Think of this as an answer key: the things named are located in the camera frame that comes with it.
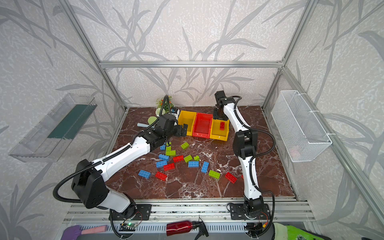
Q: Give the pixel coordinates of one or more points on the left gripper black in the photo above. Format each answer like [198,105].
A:
[183,130]

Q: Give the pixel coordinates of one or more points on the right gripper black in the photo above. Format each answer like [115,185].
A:
[218,111]

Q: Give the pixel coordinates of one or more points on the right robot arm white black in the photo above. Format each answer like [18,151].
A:
[245,147]

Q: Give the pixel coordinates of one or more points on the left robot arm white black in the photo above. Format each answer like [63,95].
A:
[89,179]

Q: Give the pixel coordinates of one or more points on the right yellow bin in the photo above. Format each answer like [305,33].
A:
[216,133]

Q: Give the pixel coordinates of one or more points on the yellow bin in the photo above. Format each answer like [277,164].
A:
[216,133]
[188,118]

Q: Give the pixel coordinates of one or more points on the left yellow bin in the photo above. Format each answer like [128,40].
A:
[188,118]

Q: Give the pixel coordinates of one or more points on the potted plant orange flowers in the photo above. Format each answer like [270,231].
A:
[164,106]

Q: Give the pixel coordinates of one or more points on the red middle bin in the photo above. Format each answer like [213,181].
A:
[202,125]

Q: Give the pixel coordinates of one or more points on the small green brick near bins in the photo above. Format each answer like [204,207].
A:
[185,145]

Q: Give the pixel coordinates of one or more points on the green brick flat left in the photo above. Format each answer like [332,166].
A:
[171,153]

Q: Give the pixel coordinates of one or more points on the blue brick middle left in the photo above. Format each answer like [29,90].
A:
[164,157]

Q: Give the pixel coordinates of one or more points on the blue brick lower left cluster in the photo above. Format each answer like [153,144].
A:
[161,164]

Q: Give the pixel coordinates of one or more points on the blue brick centre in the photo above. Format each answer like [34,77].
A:
[193,164]

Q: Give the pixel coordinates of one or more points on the blue brick far left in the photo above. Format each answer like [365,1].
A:
[144,174]

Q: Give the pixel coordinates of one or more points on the blue brick upright right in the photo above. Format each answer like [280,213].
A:
[205,167]

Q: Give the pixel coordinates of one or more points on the green brick bottom right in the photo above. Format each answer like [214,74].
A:
[214,174]

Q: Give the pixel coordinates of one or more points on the red spray bottle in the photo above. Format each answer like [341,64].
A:
[187,226]

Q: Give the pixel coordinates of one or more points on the green white cloth object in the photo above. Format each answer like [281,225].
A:
[288,232]

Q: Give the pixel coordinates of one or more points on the purple pink brush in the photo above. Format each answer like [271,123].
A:
[72,233]

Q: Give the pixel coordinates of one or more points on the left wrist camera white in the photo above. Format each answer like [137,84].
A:
[175,112]

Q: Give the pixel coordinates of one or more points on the white wire basket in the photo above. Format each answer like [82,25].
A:
[302,133]

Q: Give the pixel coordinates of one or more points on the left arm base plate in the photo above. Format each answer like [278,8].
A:
[140,212]

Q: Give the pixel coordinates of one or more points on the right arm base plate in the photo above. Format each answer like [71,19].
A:
[238,212]

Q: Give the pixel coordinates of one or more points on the clear wall shelf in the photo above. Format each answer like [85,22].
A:
[50,138]

